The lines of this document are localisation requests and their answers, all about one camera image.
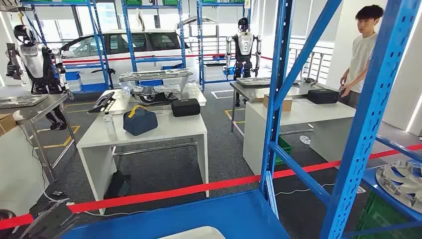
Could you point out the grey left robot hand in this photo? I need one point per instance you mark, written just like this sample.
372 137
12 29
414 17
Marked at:
49 221

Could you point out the flat grey metal part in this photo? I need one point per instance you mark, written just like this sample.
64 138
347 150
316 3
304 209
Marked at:
19 100
257 81

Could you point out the plastic-wrapped black car part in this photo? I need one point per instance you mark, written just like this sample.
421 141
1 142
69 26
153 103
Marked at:
148 94

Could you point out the long grey metal part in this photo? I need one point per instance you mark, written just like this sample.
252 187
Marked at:
155 74

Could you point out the round cast metal part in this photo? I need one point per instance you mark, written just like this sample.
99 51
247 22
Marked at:
402 184

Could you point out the white cabinet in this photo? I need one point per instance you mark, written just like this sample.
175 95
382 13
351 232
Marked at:
19 171

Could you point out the black backpack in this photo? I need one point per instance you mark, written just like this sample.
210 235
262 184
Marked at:
118 185

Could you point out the cardboard box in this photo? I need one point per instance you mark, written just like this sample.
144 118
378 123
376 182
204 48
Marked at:
287 104
6 123

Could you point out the clear plastic bottle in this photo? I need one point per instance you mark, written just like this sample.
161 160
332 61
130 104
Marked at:
109 124

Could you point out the steel table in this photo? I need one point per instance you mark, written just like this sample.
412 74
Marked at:
257 94
39 107

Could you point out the red barrier tape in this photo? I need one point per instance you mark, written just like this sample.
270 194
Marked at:
99 59
165 195

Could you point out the black plastic tray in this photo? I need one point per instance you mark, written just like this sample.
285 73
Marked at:
102 102

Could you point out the white plastic mirror cover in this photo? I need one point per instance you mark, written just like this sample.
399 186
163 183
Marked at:
194 233

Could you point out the blue storage bin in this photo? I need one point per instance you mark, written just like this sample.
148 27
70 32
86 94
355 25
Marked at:
72 76

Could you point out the black silver humanoid robot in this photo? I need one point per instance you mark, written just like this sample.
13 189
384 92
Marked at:
244 43
33 62

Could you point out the white car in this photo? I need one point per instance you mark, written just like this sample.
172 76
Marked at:
115 71

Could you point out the black hard case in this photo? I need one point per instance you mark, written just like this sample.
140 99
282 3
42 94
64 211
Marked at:
323 96
185 108

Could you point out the green plastic crate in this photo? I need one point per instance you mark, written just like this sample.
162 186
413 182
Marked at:
133 2
169 2
286 150
379 217

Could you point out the white floor rag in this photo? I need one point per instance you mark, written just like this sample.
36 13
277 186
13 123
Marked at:
305 140

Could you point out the white metal railing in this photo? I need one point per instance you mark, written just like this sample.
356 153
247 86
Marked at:
313 62

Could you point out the person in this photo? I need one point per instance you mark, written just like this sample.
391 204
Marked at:
361 56

